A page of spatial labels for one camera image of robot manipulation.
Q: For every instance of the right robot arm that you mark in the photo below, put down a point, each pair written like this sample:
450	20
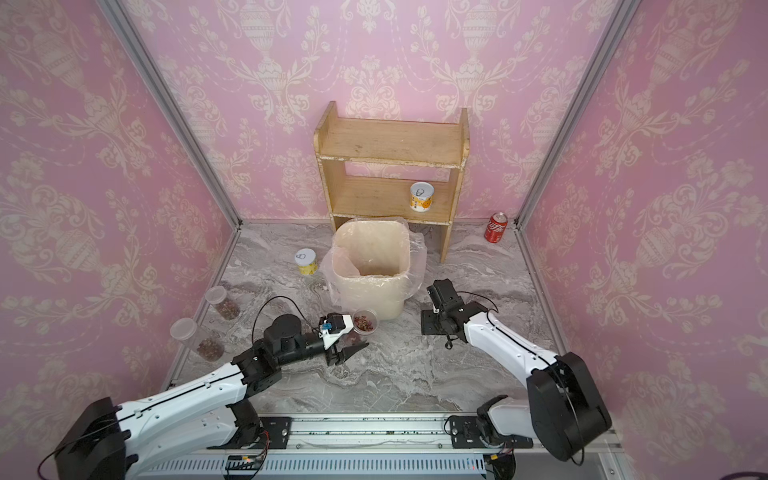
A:
565	411

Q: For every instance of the beige trash bin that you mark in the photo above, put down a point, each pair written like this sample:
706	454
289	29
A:
372	270

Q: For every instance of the clear jar near wall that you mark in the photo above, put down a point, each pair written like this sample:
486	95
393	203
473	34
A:
218	297

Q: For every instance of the yellow can on shelf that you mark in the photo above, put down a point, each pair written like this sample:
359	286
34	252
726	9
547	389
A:
421	196

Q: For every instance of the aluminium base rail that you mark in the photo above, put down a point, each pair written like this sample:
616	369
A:
370	446

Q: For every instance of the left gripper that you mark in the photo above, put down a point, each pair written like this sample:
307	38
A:
334	356

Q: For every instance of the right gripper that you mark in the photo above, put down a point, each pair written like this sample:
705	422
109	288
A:
427	324

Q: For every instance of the yellow can on floor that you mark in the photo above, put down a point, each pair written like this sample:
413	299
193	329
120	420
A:
306	261

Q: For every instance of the red cola can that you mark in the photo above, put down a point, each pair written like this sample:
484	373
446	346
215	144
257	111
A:
496	227

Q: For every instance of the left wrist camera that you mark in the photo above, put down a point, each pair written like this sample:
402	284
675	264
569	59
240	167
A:
333	327

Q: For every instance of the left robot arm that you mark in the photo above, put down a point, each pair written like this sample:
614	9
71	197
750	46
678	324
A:
214	411

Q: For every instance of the clear jar front left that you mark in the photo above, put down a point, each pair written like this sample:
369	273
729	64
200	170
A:
200	339

